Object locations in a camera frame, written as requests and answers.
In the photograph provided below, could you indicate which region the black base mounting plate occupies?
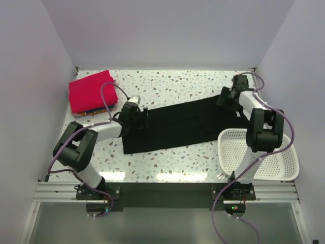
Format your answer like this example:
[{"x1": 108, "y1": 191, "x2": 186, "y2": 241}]
[{"x1": 74, "y1": 182, "x2": 256, "y2": 213}]

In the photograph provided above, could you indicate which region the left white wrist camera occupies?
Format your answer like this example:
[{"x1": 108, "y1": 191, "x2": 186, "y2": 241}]
[{"x1": 128, "y1": 96, "x2": 141, "y2": 106}]

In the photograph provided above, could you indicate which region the white perforated plastic basket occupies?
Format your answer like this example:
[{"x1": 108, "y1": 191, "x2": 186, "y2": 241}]
[{"x1": 217, "y1": 129, "x2": 299, "y2": 181}]

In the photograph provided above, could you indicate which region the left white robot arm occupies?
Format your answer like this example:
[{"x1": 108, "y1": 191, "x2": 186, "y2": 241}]
[{"x1": 48, "y1": 96, "x2": 149, "y2": 199}]

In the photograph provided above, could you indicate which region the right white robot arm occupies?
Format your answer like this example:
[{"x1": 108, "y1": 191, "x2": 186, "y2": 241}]
[{"x1": 216, "y1": 72, "x2": 284, "y2": 184}]

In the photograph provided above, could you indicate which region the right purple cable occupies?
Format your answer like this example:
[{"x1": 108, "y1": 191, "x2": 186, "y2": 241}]
[{"x1": 211, "y1": 72, "x2": 296, "y2": 244}]

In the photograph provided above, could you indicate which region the black t shirt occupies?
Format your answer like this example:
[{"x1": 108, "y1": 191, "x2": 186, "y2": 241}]
[{"x1": 122, "y1": 96, "x2": 248, "y2": 154}]

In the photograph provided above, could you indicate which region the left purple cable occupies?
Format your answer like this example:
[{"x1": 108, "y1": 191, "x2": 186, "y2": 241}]
[{"x1": 47, "y1": 82, "x2": 133, "y2": 217}]

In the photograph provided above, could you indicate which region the purple cable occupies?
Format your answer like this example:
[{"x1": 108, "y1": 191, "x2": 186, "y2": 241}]
[
  {"x1": 211, "y1": 72, "x2": 296, "y2": 244},
  {"x1": 47, "y1": 82, "x2": 133, "y2": 217}
]

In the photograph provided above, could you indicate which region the folded pink t shirt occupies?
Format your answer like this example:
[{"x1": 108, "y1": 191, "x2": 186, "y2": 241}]
[{"x1": 68, "y1": 70, "x2": 118, "y2": 113}]

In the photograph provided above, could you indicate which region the folded orange t shirt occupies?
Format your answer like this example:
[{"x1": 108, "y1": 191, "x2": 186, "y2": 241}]
[{"x1": 69, "y1": 104, "x2": 117, "y2": 117}]

